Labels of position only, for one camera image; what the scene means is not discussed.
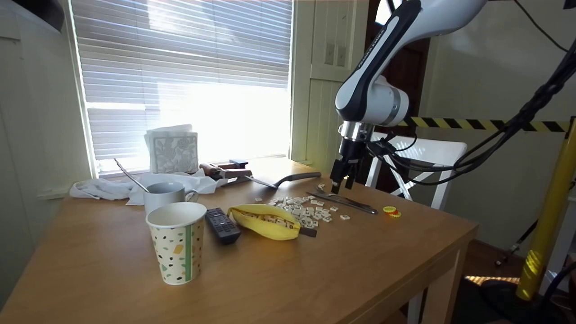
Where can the pile of letter tiles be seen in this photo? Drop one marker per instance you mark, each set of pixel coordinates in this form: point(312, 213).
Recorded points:
point(310, 211)

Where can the yellow stanchion pole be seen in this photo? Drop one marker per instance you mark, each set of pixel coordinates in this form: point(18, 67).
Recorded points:
point(549, 218)

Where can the dotted paper cup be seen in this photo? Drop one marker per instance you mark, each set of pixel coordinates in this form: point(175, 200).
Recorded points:
point(177, 234)

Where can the white wooden chair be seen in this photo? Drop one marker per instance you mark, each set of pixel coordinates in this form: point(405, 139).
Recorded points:
point(411, 162)

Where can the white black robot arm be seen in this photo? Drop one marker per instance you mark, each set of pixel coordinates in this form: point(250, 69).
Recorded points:
point(366, 99)

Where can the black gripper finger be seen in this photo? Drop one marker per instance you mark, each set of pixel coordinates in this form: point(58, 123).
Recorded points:
point(335, 186)
point(349, 180)

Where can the red black tool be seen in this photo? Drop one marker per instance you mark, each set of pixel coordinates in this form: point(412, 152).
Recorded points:
point(231, 170)

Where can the white tissue box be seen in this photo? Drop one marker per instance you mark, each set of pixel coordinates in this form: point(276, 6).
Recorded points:
point(173, 148)

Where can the black remote control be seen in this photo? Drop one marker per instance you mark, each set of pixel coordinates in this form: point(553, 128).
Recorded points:
point(222, 225)

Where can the spoon in mug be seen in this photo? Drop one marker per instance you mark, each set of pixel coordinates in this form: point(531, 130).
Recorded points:
point(130, 177)

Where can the yellow banana shaped case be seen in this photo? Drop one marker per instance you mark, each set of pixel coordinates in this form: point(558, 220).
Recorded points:
point(267, 220)

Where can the grey mug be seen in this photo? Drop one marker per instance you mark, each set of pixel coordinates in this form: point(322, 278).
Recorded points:
point(164, 193)

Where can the white crumpled cloth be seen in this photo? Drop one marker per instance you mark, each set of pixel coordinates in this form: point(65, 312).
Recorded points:
point(132, 193)

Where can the yellow bottle cap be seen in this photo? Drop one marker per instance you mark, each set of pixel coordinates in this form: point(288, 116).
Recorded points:
point(391, 211)

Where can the black curved spoon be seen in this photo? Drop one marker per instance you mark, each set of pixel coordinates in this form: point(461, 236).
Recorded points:
point(274, 186)

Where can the yellow black barrier tape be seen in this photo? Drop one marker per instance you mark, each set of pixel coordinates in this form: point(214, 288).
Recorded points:
point(488, 125)

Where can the white window blind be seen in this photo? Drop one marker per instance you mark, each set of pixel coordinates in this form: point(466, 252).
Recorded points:
point(218, 65)

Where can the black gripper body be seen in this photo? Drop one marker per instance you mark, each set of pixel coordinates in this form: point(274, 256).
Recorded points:
point(346, 161)

